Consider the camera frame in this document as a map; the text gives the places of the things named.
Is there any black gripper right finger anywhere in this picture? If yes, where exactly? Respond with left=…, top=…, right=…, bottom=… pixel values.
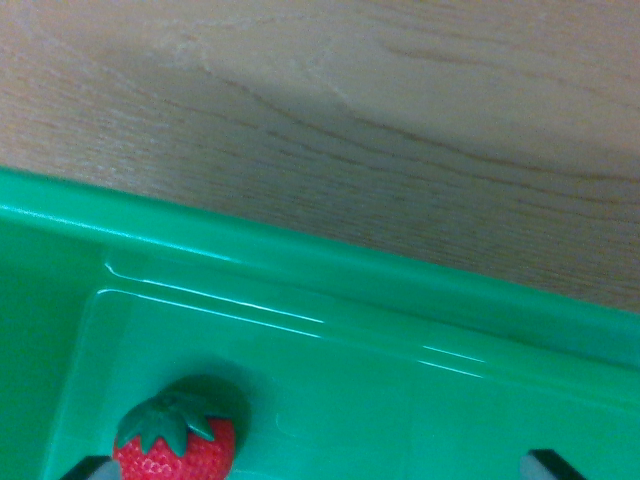
left=518, top=449, right=586, bottom=480

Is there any green plastic bin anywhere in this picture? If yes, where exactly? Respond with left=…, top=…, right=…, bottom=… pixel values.
left=0, top=166, right=640, bottom=480

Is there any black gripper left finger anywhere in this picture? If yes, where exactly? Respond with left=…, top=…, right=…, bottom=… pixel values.
left=62, top=455, right=122, bottom=480

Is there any red toy strawberry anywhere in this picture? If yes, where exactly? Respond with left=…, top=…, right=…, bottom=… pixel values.
left=112, top=391, right=237, bottom=480

